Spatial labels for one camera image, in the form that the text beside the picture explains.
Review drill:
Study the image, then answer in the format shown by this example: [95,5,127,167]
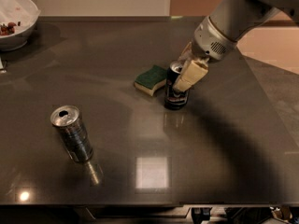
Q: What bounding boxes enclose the dark blue pepsi can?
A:
[164,61,189,110]

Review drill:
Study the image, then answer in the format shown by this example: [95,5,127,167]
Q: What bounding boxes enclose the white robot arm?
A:
[173,0,299,92]

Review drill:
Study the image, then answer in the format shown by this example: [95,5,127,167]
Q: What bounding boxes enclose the white bowl with snacks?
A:
[0,0,40,51]

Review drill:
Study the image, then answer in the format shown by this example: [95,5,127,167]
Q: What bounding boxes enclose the green and yellow sponge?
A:
[134,65,167,96]

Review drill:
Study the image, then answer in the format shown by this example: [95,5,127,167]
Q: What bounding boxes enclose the silver aluminium can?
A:
[50,105,93,162]

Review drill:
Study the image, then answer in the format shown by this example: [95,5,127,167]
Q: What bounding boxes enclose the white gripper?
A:
[173,17,236,92]

